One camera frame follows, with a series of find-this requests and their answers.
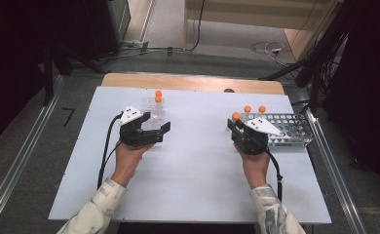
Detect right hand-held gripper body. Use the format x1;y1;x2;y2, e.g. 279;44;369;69
231;117;284;156

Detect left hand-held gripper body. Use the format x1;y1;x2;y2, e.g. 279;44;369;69
118;105;164;147

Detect perforated metal tube rack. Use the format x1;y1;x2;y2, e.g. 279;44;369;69
235;111;314;149

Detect person's left hand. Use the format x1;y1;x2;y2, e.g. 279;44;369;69
110;140;154;188

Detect person's right hand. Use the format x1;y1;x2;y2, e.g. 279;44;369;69
233;144;272;190

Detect grey power strip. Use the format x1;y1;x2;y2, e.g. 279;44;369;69
123;40;150;53

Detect black cabinet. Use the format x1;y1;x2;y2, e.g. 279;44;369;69
80;0;133;61

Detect black metal stand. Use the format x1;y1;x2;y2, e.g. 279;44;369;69
43;42;108;106

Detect light wooden cabinet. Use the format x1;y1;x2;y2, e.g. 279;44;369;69
182;0;342;62

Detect dark curtain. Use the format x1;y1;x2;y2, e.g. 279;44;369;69
0;0;85;152
321;0;380;196

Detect left hand-held gripper black cable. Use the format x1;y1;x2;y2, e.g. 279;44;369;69
96;111;124;190

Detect hand-held gripper black cable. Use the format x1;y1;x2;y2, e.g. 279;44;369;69
96;111;124;190
265;147;284;203

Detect right hand-held gripper black cable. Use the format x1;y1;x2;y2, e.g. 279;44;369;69
265;147;284;203

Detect white floor cable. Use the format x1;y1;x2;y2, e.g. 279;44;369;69
249;40;288;66

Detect aluminium floor rail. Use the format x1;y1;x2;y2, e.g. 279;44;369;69
0;74;67;234
294;82;369;234

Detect black floor cable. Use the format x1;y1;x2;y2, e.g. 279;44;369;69
170;0;207;55

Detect black stand with cables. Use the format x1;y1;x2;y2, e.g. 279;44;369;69
258;0;358;111

